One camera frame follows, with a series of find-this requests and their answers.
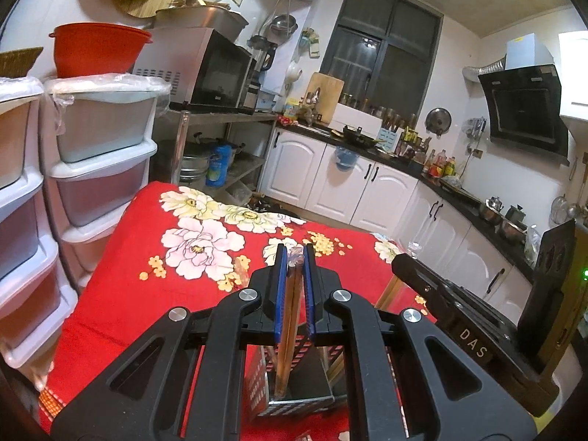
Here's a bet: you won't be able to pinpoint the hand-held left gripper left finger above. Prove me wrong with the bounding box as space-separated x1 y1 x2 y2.
50 244 290 441

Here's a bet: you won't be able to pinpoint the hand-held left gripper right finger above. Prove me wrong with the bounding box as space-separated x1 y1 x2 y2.
303 243 536 441

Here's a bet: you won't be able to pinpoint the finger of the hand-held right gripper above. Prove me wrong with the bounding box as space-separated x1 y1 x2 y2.
391 252 455 318

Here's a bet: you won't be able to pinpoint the wooden chopstick pair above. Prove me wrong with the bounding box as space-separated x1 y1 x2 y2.
273 244 305 400
327 241 422 393

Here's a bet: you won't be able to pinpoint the bunch of chopsticks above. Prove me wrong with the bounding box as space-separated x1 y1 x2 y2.
235 255 252 292

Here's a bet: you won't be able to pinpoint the grey plastic utensil holder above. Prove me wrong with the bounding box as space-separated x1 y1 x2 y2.
245 331 350 423

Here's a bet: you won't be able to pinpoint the hanging steel utensils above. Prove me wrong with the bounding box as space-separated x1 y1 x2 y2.
466 117 488 141

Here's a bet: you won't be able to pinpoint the black countertop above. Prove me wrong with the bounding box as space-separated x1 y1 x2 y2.
276 122 538 286

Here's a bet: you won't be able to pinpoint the white kitchen cabinets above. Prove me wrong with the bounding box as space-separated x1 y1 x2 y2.
257 128 540 331

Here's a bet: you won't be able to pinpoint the steel gas stove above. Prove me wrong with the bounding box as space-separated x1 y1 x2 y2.
438 177 483 207

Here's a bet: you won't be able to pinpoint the steel kettle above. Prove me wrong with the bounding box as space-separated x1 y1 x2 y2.
480 197 504 226

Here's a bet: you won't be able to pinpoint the clear plastic bag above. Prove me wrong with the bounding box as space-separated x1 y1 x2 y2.
524 225 544 263

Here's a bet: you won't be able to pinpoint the cluster of sauce bottles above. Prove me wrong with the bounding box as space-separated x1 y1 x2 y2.
423 147 460 180

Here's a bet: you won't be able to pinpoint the light blue knife block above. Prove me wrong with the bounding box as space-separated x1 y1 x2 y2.
379 126 405 154

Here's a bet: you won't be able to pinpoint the blue hanging waste bin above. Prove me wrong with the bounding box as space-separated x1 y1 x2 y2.
334 144 359 171

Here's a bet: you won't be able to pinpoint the blue plastic bottle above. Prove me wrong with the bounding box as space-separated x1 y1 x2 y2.
206 144 233 187

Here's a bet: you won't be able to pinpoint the red floral blanket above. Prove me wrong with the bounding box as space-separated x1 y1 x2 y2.
39 181 442 441

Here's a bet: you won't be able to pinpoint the large steel stockpot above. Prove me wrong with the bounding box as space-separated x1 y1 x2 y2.
177 133 242 185

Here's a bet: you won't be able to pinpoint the black wok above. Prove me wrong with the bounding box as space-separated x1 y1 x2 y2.
342 125 384 148

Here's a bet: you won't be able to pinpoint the round steel pot lid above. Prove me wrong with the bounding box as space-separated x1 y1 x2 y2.
425 107 452 136

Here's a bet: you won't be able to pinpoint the row of spice jars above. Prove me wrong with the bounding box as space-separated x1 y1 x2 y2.
340 92 416 130

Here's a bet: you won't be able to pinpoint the white windowsill box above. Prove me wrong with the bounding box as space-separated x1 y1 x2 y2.
331 102 384 134

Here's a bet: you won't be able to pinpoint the steel kitchen rack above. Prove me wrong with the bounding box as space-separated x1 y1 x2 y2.
170 109 279 196

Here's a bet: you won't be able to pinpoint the wooden cutting board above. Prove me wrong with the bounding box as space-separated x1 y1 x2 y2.
305 72 345 122

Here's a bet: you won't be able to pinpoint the black range hood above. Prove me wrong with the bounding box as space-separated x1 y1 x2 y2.
478 34 570 164

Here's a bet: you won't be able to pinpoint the dark framed window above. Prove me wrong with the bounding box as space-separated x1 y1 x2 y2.
319 0 444 125

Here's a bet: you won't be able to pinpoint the silver microwave oven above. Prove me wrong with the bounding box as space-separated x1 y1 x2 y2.
131 26 258 113

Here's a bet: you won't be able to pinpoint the black blender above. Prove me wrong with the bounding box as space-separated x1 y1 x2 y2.
248 34 277 83

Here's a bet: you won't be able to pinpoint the white plastic drawer tower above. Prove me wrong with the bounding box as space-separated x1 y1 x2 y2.
43 73 172 286
0 76 81 370

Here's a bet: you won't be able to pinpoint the hanging kitchen gadgets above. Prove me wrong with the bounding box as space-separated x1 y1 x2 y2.
301 28 322 58

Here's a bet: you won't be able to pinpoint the hanging steel pot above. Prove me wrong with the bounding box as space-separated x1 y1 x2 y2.
269 14 297 40

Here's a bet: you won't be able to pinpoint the steel baking pan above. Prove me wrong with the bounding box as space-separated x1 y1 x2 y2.
154 2 249 40

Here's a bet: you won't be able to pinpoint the red plastic basin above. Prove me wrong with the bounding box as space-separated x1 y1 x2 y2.
49 22 152 79

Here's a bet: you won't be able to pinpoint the wicker basket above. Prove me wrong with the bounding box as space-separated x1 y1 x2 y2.
0 47 44 79

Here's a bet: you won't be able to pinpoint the wire mesh strainer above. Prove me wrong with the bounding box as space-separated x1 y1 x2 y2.
550 193 570 226

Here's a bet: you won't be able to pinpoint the silver vent duct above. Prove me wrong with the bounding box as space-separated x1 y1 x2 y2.
462 57 506 84

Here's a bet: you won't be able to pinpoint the white wall cabinet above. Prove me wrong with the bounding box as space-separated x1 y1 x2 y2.
558 32 588 129

